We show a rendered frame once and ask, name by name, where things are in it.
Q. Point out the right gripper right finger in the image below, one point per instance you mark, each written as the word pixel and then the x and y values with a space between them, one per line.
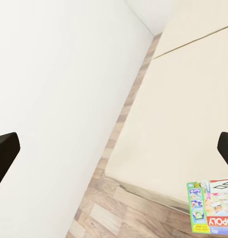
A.
pixel 223 145

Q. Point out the bed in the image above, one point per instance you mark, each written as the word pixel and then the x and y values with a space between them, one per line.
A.
pixel 171 133

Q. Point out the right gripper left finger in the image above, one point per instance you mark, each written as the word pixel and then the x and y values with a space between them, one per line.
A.
pixel 9 149

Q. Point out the board game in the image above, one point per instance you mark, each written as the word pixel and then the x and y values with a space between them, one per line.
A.
pixel 208 201

